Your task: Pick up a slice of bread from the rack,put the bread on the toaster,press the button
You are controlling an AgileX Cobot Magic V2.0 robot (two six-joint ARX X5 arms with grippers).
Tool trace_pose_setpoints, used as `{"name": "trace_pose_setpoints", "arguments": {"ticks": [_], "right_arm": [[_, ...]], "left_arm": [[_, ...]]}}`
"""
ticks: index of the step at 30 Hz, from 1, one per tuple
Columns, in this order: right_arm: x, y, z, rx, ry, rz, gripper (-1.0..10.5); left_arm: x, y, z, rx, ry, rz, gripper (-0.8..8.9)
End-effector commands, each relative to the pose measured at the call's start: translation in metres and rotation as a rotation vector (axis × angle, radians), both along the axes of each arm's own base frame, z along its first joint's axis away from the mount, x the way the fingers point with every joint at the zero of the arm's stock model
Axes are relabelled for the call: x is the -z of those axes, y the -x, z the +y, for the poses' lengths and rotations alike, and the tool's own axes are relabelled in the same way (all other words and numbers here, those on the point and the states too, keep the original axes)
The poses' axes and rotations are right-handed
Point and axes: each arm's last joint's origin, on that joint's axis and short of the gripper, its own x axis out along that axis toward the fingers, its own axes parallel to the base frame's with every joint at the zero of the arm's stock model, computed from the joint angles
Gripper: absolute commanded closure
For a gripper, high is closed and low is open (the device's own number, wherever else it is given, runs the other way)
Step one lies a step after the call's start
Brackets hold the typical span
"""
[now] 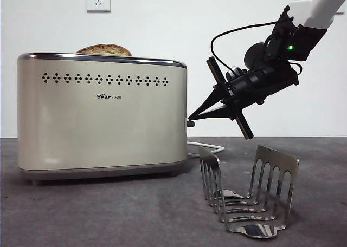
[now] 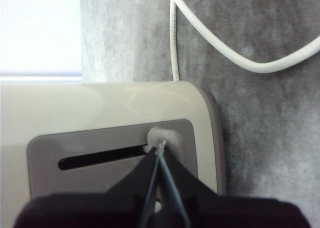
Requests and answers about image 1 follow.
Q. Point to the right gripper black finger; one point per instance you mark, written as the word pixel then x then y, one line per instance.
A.
pixel 210 102
pixel 219 112

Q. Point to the grey toaster lever knob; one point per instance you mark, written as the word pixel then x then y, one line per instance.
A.
pixel 191 124

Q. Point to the slice of toast bread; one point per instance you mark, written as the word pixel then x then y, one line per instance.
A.
pixel 105 49

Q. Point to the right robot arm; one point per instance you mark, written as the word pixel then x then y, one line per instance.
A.
pixel 311 38

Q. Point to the cream toaster with chrome top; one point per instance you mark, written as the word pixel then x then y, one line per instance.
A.
pixel 103 122

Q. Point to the steel toast rack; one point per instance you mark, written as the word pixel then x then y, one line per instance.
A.
pixel 254 228

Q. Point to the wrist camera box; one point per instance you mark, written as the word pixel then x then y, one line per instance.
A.
pixel 233 74

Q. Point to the white wall outlet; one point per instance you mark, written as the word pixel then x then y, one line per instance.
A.
pixel 95 3

